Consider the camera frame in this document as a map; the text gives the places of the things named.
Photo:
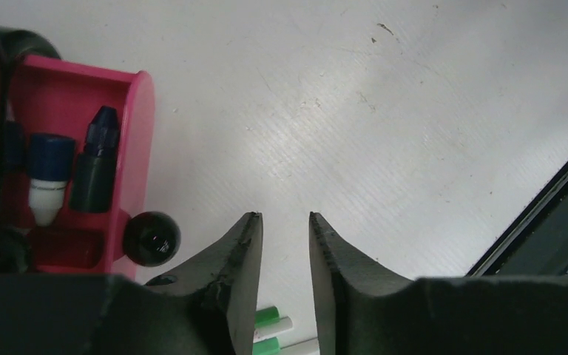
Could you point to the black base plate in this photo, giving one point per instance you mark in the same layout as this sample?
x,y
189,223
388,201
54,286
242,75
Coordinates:
x,y
536,242

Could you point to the black pink drawer unit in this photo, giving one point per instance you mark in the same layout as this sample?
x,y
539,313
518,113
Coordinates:
x,y
41,92

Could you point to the green capped white pen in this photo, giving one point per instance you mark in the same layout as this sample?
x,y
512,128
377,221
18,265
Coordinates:
x,y
268,323

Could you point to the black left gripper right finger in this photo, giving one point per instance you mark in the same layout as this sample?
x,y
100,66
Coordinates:
x,y
362,307

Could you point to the small blue white cap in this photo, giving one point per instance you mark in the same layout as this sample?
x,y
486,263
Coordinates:
x,y
49,167

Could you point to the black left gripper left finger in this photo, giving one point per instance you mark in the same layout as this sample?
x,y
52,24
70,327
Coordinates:
x,y
205,305

